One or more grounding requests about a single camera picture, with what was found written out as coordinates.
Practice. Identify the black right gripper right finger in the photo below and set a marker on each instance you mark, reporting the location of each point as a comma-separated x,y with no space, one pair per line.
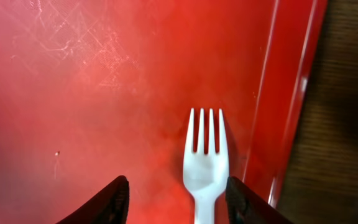
246,207

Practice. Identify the white plastic fork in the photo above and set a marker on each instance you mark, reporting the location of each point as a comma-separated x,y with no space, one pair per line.
205,175

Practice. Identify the red plastic tray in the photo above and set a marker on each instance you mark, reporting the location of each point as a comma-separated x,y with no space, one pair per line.
94,89

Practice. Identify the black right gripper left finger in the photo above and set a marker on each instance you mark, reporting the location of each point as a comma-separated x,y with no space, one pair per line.
109,206

